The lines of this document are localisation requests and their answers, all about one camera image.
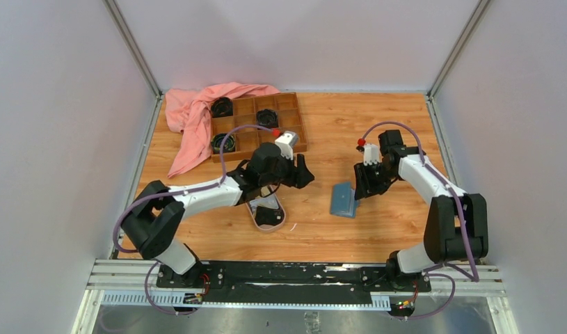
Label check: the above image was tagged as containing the pink oval card tray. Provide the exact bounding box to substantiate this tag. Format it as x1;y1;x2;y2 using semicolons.
246;194;286;233

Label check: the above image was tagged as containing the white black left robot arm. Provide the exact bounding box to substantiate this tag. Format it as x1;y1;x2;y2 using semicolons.
115;143;315;287

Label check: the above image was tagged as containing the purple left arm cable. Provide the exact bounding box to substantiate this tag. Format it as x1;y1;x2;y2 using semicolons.
112;124;280;317

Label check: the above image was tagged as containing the aluminium frame rail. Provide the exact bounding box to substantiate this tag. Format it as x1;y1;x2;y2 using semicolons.
72;260;518;333

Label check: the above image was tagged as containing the black card in tray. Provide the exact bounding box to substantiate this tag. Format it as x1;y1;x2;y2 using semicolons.
255;206;285;227

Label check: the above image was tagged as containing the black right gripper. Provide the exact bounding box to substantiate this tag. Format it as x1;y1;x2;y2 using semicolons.
354;160;397;200

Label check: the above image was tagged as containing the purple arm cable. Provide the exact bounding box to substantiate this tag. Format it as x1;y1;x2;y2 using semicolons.
360;121;481;321
112;124;280;317

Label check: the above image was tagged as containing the teal leather card holder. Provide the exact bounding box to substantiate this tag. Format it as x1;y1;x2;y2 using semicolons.
329;182;360;218

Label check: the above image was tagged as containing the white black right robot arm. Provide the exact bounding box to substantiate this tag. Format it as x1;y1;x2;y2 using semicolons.
353;130;489;291

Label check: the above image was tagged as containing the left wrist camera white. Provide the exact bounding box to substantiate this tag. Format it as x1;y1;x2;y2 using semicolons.
274;131;299;161

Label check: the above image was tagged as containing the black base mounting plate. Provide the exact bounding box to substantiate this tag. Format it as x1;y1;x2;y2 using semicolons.
153;261;431;305

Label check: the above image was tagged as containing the rolled black tie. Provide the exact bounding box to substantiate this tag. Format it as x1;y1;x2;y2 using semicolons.
210;97;234;118

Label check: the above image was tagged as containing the rolled dark dotted tie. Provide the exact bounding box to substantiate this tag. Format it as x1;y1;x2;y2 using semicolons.
255;109;279;129

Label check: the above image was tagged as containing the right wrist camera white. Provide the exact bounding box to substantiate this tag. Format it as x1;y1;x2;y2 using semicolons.
356;138;381;166

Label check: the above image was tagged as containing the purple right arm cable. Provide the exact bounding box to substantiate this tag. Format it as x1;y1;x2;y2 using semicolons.
360;121;481;321

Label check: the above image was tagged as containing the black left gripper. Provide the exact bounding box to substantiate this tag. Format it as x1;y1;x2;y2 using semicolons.
260;149;314;189

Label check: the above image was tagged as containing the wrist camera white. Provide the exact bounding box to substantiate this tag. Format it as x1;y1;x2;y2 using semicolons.
274;131;299;161
356;138;381;166

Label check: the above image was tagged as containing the pink cloth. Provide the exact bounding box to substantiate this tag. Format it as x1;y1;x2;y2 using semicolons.
165;82;280;178

